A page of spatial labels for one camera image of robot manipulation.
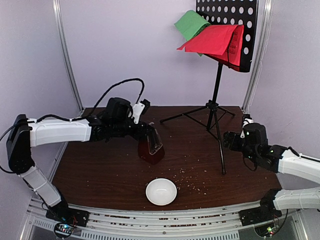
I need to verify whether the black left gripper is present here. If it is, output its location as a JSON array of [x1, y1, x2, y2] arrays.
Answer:
[[111, 117, 154, 141]]

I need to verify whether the dark red wooden metronome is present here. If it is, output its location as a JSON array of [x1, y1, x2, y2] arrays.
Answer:
[[137, 122, 165, 165]]

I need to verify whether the red paper sheet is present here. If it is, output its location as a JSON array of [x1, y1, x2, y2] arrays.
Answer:
[[177, 24, 245, 67]]

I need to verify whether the green paper sheet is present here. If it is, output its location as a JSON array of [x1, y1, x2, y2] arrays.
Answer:
[[174, 10, 211, 41]]

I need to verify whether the black music stand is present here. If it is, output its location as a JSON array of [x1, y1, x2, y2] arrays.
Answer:
[[159, 0, 259, 175]]

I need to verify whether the clear plastic metronome cover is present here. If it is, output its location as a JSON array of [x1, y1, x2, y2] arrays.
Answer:
[[146, 122, 163, 155]]

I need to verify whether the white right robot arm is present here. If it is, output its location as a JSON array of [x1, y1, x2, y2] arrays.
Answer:
[[223, 122, 320, 226]]

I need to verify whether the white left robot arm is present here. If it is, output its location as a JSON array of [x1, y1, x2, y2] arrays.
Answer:
[[3, 97, 165, 227]]

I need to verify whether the white ceramic bowl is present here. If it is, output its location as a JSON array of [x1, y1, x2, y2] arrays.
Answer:
[[145, 178, 178, 206]]

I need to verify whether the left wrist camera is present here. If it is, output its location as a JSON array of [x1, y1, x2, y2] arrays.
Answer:
[[132, 99, 151, 124]]

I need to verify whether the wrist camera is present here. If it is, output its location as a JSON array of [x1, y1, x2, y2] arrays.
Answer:
[[241, 113, 254, 128], [132, 99, 151, 124]]

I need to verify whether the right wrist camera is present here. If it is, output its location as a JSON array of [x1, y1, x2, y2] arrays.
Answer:
[[241, 113, 254, 128]]

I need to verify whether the aluminium front rail base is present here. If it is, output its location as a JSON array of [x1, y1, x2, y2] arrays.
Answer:
[[19, 199, 308, 240]]

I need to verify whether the right aluminium frame post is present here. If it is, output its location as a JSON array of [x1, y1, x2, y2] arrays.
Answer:
[[242, 0, 275, 114]]

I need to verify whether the aluminium frame post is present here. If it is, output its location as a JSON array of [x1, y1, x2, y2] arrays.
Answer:
[[52, 0, 84, 112], [242, 0, 275, 114]]

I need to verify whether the left aluminium frame post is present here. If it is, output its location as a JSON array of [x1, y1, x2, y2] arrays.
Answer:
[[52, 0, 84, 112]]

